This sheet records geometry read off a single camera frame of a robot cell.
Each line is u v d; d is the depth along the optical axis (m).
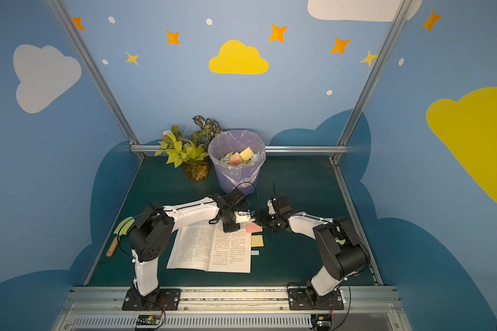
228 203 0.70
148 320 0.72
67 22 0.71
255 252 0.86
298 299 0.74
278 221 0.73
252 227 0.91
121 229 0.95
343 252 0.46
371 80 0.88
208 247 0.85
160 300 0.73
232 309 0.73
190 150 0.91
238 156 1.01
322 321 0.72
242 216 0.82
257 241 0.88
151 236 0.49
